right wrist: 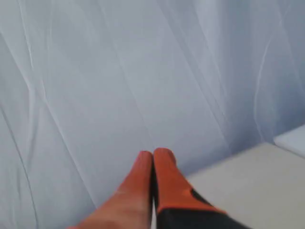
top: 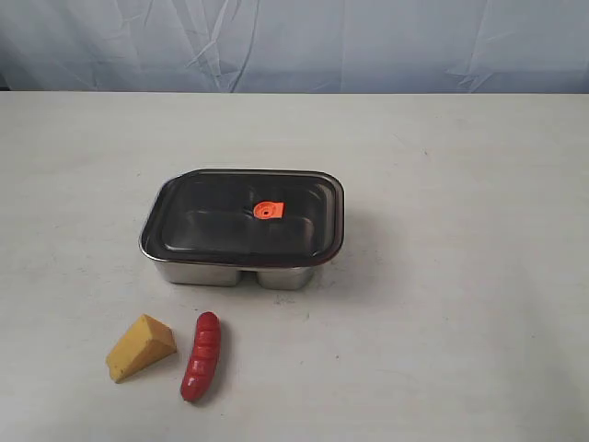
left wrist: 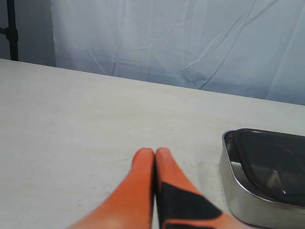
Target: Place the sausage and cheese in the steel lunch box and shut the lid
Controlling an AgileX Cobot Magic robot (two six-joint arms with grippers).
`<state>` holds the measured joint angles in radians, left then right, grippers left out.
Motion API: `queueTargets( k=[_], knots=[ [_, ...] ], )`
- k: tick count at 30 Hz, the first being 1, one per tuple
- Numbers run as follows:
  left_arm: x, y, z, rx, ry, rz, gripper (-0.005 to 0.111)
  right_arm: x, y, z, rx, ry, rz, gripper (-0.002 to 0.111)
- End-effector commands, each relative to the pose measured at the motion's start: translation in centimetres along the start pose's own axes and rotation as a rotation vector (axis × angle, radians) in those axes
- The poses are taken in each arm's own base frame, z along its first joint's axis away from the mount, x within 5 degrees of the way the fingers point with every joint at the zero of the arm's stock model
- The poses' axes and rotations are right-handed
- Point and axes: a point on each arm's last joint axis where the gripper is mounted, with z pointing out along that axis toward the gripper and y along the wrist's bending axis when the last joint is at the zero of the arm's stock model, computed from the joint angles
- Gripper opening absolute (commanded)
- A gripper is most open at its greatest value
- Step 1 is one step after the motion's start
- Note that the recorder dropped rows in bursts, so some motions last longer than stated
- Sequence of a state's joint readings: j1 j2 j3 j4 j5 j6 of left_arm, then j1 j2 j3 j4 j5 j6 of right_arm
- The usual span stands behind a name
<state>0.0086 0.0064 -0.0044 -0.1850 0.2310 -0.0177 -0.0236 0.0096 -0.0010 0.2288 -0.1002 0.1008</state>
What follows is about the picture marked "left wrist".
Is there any white backdrop cloth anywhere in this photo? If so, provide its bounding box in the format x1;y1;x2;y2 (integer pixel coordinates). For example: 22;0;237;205
0;0;305;105

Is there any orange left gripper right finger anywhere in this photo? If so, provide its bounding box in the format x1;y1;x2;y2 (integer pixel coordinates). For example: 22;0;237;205
155;147;241;229

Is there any black stand pole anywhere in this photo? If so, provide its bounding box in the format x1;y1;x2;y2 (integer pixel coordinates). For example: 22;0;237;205
0;0;19;61

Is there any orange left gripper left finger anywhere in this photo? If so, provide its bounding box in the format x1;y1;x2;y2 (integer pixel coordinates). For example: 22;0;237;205
70;148;154;229

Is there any dark transparent lid orange seal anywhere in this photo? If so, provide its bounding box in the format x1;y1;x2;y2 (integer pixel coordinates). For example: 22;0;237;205
224;128;305;207

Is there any stainless steel lunch box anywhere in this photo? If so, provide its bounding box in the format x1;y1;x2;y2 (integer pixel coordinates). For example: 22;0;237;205
219;131;305;229

